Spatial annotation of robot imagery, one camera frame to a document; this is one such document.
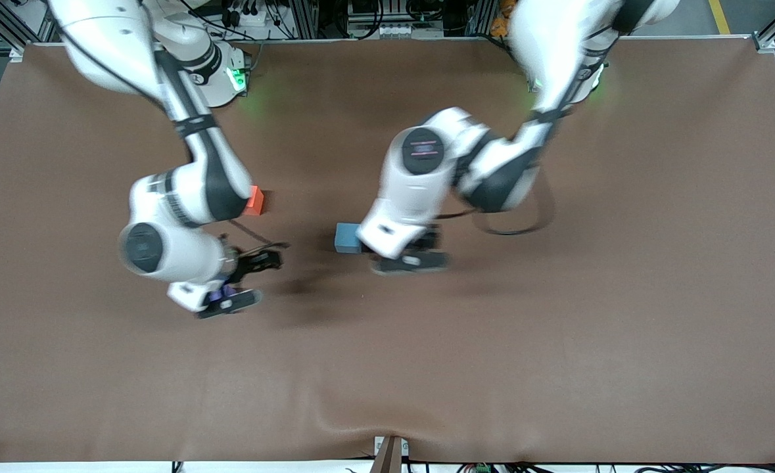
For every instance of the white power strip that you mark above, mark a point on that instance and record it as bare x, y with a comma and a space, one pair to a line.
256, 18

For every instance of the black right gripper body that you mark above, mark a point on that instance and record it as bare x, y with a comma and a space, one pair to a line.
253, 261

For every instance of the purple cube block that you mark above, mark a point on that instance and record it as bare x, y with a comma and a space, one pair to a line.
220, 296

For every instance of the orange cube block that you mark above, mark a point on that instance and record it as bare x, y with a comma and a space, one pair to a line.
256, 202

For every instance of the white terminal block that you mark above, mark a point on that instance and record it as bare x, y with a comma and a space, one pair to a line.
397, 30

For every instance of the green plug connector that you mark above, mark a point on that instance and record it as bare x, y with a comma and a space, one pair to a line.
482, 468

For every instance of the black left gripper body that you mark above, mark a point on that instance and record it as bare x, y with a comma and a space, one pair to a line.
428, 239

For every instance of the blue cube block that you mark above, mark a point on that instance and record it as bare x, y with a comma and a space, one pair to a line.
344, 238

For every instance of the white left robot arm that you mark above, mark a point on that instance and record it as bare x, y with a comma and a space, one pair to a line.
420, 190

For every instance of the brown table cover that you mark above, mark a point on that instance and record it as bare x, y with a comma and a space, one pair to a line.
558, 341

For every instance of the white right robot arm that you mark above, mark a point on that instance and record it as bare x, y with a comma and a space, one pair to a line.
190, 190

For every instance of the pile of orange objects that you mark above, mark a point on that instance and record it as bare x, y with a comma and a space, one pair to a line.
502, 16

